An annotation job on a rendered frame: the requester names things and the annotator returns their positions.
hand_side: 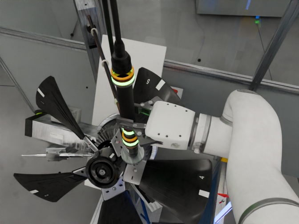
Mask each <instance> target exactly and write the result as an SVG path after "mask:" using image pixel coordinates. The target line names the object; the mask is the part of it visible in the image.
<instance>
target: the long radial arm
mask: <svg viewBox="0 0 299 224"><path fill-rule="evenodd" d="M78 125H79V127H80V129H81V130H82V132H83V133H84V135H87V136H88V137H89V139H90V140H94V141H95V140H98V139H97V137H99V135H98V134H97V133H98V132H99V130H97V127H98V126H95V125H91V124H87V123H83V122H80V123H78ZM32 137H34V138H37V139H41V140H45V141H48V142H52V143H56V144H60V145H63V146H66V147H70V148H74V149H78V150H81V151H84V152H89V153H92V154H94V153H95V152H94V151H93V150H92V149H91V148H90V147H88V146H87V144H86V143H85V141H84V140H80V139H79V138H78V137H77V136H76V134H75V133H74V132H73V131H71V130H70V129H69V128H68V127H66V126H65V125H64V124H62V123H58V122H55V121H51V115H50V114H46V115H44V116H41V117H39V118H37V119H35V120H33V121H32ZM95 142H96V141H95Z"/></svg>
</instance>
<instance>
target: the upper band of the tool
mask: <svg viewBox="0 0 299 224"><path fill-rule="evenodd" d="M133 73H134V68H133V66H132V70H131V71H130V72H129V73H127V74H128V75H129V76H127V77H124V78H120V77H117V76H118V75H119V74H116V73H114V72H113V70H112V68H111V75H112V76H113V77H114V78H115V79H117V80H126V79H128V78H130V77H131V76H132V75H133Z"/></svg>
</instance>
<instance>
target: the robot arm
mask: <svg viewBox="0 0 299 224"><path fill-rule="evenodd" d="M134 110H135V114H140V112H141V113H143V114H146V115H148V116H149V119H148V122H147V124H141V123H134V122H133V120H131V119H127V118H123V117H119V116H118V117H117V118H116V121H117V125H118V126H119V127H121V128H125V129H129V130H132V131H133V133H134V134H135V135H136V137H137V139H138V142H139V145H140V147H144V146H148V145H152V146H157V147H161V148H169V149H178V150H186V149H187V147H190V144H191V145H192V150H194V152H195V153H200V152H203V153H207V154H211V155H215V156H219V157H223V158H227V159H228V162H227V167H226V188H227V192H228V196H229V199H230V203H231V206H232V210H233V214H234V218H235V222H236V224H299V198H298V196H297V195H296V194H295V192H294V191H293V189H292V188H291V187H290V185H289V184H288V182H287V181H286V180H285V178H284V177H283V175H282V173H281V161H282V131H281V126H280V122H279V118H278V116H277V114H276V112H275V111H274V109H273V108H272V107H271V105H270V104H269V103H268V102H267V101H266V100H265V99H264V98H263V97H261V96H260V95H259V94H257V93H255V92H254V91H251V90H247V89H238V90H235V91H233V92H232V93H231V94H230V95H229V96H228V98H227V100H226V104H225V107H224V110H223V114H222V116H221V117H215V116H209V115H205V114H201V113H200V115H199V118H198V117H197V115H196V114H195V112H194V111H191V110H189V109H187V108H184V107H182V106H179V105H175V104H172V103H168V102H164V101H163V100H161V99H160V98H159V97H158V96H156V97H154V98H153V99H151V100H149V101H147V102H145V103H140V104H136V103H134ZM143 134H146V137H145V138H143Z"/></svg>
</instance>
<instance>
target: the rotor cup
mask: <svg viewBox="0 0 299 224"><path fill-rule="evenodd" d="M111 140H112V139H107V140H105V141H103V142H102V143H101V144H99V146H98V148H99V150H98V151H96V152H95V154H94V155H93V156H92V157H91V158H90V159H89V160H88V162H87V164H86V167H85V173H86V176H87V178H88V180H89V181H90V182H91V183H92V184H93V185H94V186H96V187H98V188H103V189H107V188H111V187H113V186H114V185H115V184H116V183H117V182H118V181H119V179H120V178H121V176H122V175H124V172H125V169H126V166H127V163H125V162H124V161H122V159H121V158H120V157H118V156H117V155H116V152H115V150H114V148H113V146H112V143H111ZM112 154H114V156H113V157H112V158H110V156H111V155H112ZM101 169H103V170H104V171H105V175H101V174H100V173H99V171H100V170H101ZM122 172H123V174H122V175H121V173H122ZM120 175H121V176H120Z"/></svg>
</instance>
